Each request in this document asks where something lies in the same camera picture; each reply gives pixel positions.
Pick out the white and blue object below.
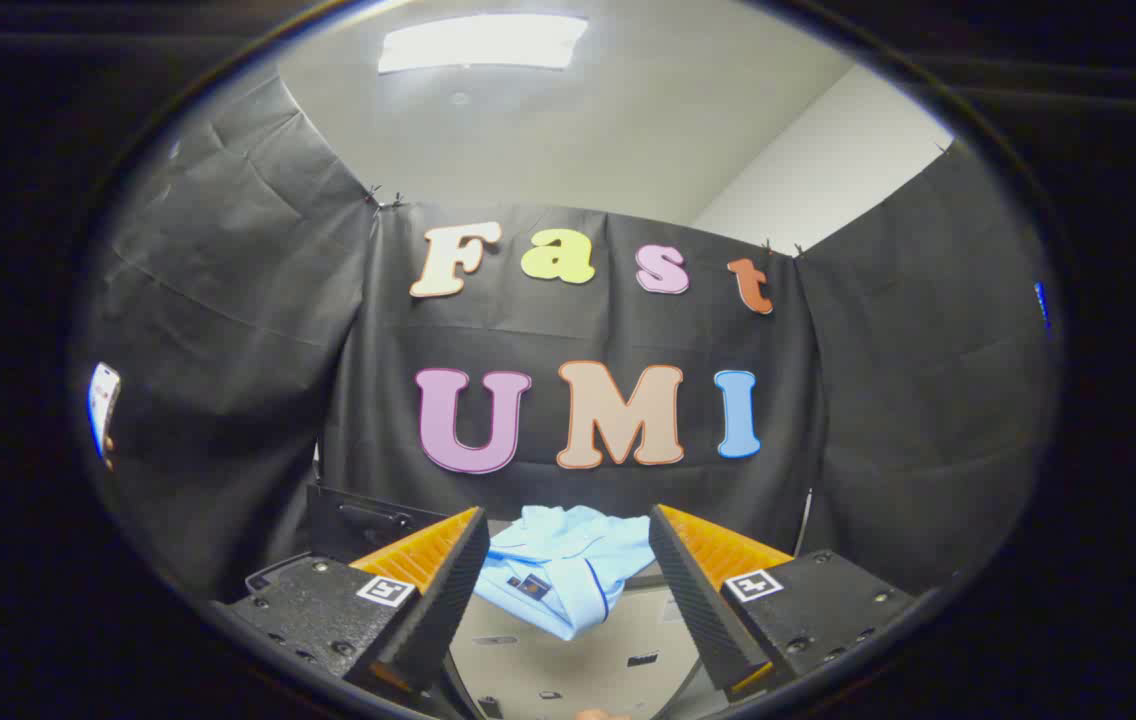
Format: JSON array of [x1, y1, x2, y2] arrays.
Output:
[[87, 361, 122, 471]]

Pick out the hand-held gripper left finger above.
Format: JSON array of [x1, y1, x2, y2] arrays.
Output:
[[226, 506, 492, 695]]

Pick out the white cabinet with grey top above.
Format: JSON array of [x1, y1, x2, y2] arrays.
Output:
[[448, 570, 719, 720]]

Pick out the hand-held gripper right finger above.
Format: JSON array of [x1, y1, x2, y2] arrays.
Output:
[[647, 503, 921, 695]]

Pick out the light blue shirt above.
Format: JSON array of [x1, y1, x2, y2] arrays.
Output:
[[473, 504, 657, 641]]

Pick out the black backdrop cloth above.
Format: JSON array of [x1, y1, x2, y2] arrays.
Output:
[[78, 75, 1064, 601]]

